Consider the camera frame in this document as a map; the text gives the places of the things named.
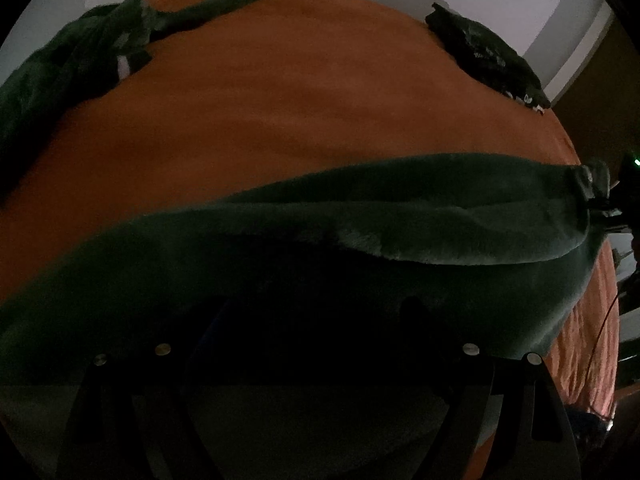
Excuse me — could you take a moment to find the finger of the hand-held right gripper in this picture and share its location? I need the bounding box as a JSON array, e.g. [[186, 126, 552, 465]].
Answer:
[[582, 195, 626, 233]]

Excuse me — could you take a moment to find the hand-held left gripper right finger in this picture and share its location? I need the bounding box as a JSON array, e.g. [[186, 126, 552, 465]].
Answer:
[[402, 297, 583, 480]]

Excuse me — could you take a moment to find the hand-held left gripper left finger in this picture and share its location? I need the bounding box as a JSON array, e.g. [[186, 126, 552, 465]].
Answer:
[[57, 305, 236, 480]]

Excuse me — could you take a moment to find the green fleece garment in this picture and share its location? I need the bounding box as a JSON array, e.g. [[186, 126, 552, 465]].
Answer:
[[0, 152, 613, 396]]

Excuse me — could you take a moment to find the brown wooden door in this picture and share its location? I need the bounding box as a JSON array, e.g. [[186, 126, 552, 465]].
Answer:
[[550, 20, 640, 171]]

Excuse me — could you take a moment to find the black patterned garment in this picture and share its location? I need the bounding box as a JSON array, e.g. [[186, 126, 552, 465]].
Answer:
[[425, 2, 552, 116]]

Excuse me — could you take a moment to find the orange blanket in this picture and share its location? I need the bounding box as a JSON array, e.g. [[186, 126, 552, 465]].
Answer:
[[0, 0, 623, 480]]

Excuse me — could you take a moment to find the dark green striped sweater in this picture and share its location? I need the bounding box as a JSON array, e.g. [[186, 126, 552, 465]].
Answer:
[[0, 0, 297, 201]]

